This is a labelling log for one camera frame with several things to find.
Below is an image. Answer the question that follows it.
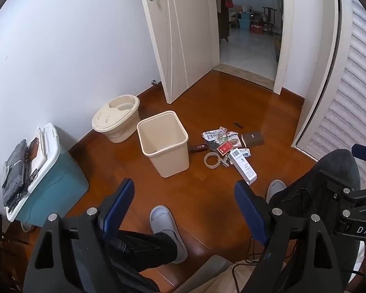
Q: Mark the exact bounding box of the beige lidded bucket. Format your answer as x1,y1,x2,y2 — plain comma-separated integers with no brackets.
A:
91,94,141,143

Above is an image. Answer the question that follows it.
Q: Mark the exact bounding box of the white door frame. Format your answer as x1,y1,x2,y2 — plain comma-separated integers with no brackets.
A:
204,0,295,96

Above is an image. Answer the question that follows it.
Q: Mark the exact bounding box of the brown wood-grain box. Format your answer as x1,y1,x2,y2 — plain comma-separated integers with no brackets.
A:
241,131,265,149

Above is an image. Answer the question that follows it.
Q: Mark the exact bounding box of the clear tape roll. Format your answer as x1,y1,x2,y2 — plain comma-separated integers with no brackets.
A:
204,152,222,169

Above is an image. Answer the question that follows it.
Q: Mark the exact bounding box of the dark red small device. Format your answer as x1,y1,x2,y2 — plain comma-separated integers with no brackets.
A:
188,142,209,153

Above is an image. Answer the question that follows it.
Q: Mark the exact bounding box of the black fabric pouch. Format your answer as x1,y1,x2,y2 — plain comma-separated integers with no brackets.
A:
2,139,30,215

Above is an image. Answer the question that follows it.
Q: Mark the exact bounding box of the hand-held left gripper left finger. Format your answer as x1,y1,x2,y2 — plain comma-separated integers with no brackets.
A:
22,178,136,293

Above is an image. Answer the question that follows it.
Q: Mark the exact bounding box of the beige plastic trash bin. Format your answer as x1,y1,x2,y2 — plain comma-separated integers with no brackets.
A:
136,110,189,178

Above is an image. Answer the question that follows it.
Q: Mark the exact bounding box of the grey seat cushion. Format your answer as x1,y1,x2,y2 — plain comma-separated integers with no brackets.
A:
172,254,234,293

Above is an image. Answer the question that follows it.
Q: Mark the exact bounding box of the white louvered closet door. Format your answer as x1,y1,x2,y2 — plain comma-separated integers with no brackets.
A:
292,0,366,190

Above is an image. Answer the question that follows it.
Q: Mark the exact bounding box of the dark brown flat box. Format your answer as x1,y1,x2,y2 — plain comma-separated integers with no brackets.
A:
27,137,48,187

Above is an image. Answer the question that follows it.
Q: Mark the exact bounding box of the grey slipper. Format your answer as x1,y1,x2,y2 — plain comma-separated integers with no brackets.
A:
149,205,188,265
265,179,288,204

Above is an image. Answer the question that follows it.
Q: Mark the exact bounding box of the person's right leg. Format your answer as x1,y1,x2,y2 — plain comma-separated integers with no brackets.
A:
268,148,364,252

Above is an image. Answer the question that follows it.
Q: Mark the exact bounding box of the person's leg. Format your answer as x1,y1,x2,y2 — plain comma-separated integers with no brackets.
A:
268,148,364,252
105,230,179,293

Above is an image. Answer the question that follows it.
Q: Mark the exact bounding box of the long white box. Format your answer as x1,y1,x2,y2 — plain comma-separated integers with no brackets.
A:
228,153,258,186

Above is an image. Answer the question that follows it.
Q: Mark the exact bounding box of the red small box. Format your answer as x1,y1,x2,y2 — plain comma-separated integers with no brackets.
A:
216,142,233,156

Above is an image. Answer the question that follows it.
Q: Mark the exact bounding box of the teal storage box white lid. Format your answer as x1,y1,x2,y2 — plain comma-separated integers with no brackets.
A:
6,123,90,231

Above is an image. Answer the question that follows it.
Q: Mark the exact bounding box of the dark wooden chair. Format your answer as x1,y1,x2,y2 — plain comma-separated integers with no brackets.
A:
262,6,277,35

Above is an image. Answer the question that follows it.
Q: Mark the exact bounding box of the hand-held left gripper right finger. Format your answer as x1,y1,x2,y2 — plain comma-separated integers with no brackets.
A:
234,179,344,293

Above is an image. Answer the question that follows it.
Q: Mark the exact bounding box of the person's left leg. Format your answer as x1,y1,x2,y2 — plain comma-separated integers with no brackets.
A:
105,230,179,293

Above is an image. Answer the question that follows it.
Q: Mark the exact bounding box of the blue storage bin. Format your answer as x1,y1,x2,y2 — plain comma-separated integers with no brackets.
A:
238,11,252,31

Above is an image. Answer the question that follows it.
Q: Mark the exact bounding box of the black cable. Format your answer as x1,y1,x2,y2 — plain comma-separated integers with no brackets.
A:
230,237,264,293

